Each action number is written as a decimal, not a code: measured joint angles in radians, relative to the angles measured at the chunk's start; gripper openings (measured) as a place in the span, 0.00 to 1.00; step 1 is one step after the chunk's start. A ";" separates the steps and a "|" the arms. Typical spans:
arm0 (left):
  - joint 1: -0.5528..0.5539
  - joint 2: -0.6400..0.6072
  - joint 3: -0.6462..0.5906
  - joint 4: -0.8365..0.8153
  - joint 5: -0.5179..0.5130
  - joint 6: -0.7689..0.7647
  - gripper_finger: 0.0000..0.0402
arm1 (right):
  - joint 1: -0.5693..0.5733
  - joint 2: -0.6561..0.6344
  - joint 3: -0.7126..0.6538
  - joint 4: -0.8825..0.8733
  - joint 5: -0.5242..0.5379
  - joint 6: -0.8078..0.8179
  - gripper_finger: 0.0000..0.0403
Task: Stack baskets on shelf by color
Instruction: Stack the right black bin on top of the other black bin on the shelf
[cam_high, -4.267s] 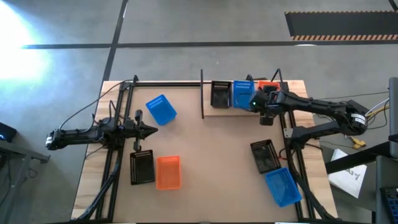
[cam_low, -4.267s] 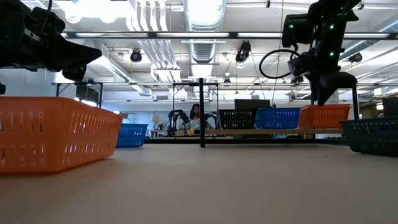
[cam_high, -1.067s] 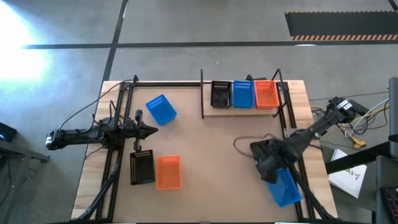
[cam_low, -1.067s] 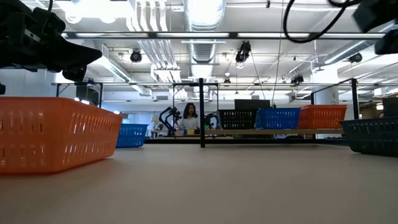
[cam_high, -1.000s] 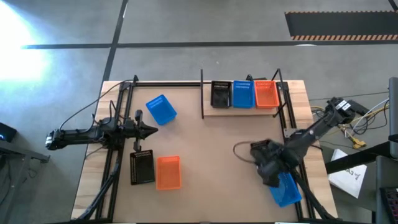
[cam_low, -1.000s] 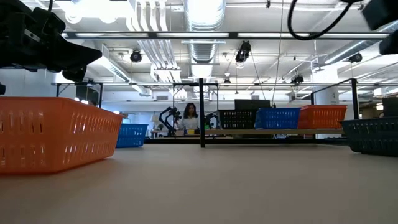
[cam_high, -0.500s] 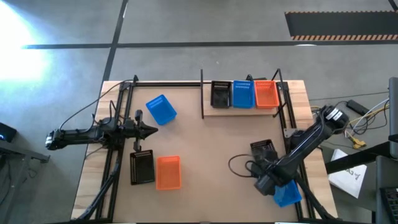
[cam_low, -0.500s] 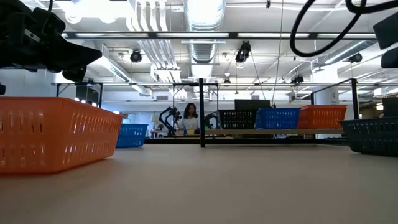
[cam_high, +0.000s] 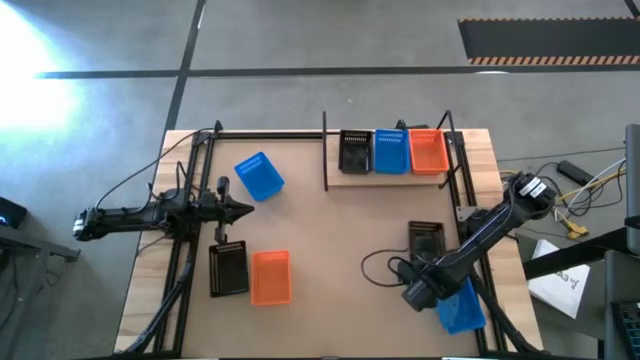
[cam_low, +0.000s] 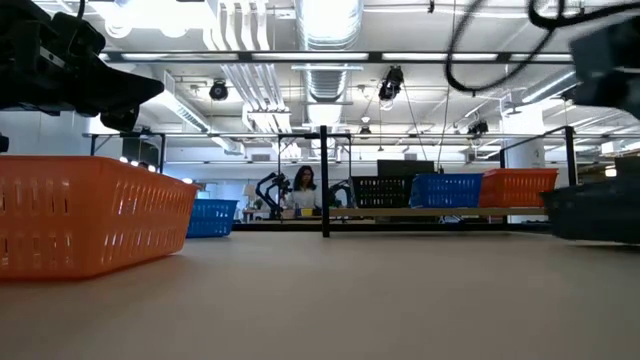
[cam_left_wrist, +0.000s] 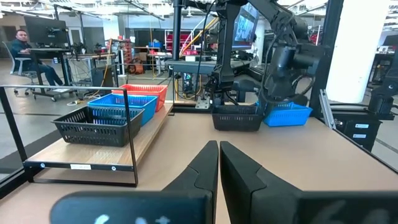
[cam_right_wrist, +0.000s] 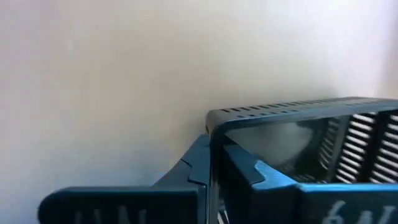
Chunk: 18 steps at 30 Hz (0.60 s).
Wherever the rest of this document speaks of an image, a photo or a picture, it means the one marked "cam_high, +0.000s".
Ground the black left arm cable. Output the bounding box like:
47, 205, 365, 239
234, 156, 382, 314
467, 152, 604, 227
93, 127, 217, 211

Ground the white cable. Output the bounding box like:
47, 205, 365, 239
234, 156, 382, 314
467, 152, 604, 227
552, 157, 629, 224

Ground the dark grey desk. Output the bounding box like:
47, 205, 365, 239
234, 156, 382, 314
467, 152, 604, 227
522, 214, 640, 360

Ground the thin black floor cable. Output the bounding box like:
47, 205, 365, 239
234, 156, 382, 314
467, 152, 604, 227
497, 146, 626, 164

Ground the white paper sheet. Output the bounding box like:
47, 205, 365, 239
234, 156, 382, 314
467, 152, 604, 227
527, 238, 592, 320

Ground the black metal shelf frame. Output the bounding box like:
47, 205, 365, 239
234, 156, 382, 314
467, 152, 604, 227
320, 109, 464, 192

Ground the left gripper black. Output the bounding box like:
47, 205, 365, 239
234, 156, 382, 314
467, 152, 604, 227
197, 175, 255, 246

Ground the orange plastic basket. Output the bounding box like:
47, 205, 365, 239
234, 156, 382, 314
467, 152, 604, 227
249, 249, 293, 307
408, 128, 451, 177

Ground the black keyboard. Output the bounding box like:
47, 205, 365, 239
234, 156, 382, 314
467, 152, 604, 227
610, 298, 640, 360

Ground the black power strip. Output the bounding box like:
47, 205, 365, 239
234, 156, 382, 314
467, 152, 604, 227
557, 159, 597, 187

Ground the black aluminium table frame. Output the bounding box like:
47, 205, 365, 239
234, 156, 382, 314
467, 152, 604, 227
113, 119, 544, 359

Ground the blue plastic basket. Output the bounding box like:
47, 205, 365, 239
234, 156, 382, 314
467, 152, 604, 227
373, 128, 412, 176
433, 276, 488, 336
233, 151, 286, 203

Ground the grey computer monitor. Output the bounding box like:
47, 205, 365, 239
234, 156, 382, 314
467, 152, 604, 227
624, 123, 640, 256

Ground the wooden shelf board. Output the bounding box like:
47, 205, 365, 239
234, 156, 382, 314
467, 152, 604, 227
324, 133, 454, 188

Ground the yellow cable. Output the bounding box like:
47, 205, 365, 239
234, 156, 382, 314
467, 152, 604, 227
549, 169, 626, 221

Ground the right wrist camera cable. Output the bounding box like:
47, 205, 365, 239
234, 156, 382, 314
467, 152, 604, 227
359, 247, 409, 289

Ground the black device blue light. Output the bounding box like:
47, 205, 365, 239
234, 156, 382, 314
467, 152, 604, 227
0, 195, 29, 230

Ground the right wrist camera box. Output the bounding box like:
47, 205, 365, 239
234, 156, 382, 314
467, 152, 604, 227
397, 260, 419, 287

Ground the hazard striped floor mat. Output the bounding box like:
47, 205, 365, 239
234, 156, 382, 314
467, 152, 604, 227
457, 17, 640, 67

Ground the black plastic basket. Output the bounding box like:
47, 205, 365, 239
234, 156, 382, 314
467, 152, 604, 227
407, 220, 447, 264
208, 239, 251, 299
337, 129, 374, 176

